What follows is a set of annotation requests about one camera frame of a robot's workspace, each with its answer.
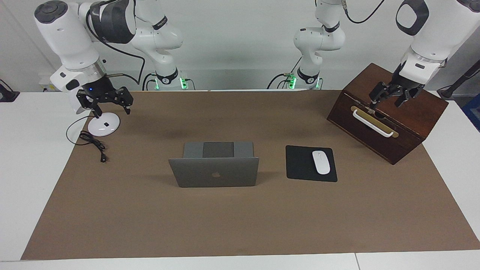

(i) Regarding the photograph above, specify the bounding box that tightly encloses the white desk lamp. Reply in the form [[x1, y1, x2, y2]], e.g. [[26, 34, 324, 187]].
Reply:
[[70, 98, 121, 137]]

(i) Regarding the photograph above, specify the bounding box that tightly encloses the brass handle plate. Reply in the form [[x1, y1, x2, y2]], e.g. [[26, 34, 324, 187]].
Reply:
[[351, 106, 399, 138]]

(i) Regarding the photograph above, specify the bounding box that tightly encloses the white box handle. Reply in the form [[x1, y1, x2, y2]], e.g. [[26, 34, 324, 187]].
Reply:
[[352, 109, 395, 137]]

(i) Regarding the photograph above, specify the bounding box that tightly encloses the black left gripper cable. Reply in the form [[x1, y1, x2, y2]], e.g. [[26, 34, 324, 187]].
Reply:
[[342, 0, 386, 24]]

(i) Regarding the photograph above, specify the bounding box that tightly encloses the brown table mat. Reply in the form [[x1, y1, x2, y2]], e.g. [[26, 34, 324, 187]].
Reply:
[[21, 89, 480, 260]]

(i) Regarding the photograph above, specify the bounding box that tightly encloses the black tripod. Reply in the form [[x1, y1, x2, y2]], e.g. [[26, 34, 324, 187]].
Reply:
[[437, 59, 480, 99]]

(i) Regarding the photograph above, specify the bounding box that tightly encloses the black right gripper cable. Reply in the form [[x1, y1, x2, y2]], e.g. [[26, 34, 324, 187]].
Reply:
[[85, 0, 147, 86]]

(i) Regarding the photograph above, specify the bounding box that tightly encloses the black mouse pad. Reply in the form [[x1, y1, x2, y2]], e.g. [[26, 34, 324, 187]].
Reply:
[[285, 145, 338, 183]]

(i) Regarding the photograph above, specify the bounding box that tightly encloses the grey aluminium laptop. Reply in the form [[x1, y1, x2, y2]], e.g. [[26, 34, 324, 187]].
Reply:
[[168, 141, 260, 188]]

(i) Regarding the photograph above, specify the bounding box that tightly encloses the white computer mouse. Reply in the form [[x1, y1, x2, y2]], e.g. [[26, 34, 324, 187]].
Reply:
[[312, 150, 331, 175]]

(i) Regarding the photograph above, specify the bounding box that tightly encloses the black base cable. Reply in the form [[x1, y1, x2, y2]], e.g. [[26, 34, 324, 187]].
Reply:
[[267, 56, 303, 90], [142, 72, 158, 91]]

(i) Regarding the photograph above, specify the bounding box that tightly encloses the dark brown wooden box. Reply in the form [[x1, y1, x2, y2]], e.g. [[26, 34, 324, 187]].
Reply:
[[326, 63, 449, 165]]

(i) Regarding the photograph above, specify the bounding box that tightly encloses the black stand foot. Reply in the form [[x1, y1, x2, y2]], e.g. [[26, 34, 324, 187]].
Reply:
[[0, 79, 20, 102]]

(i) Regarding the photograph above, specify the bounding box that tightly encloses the blue crate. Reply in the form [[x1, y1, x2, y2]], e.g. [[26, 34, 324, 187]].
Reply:
[[462, 94, 480, 132]]

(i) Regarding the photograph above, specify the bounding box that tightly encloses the black lamp power cable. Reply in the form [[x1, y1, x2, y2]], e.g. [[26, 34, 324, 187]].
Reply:
[[66, 114, 108, 163]]

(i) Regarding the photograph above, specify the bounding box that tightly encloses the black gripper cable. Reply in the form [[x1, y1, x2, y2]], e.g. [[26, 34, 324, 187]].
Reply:
[[85, 0, 147, 86], [342, 0, 386, 24]]

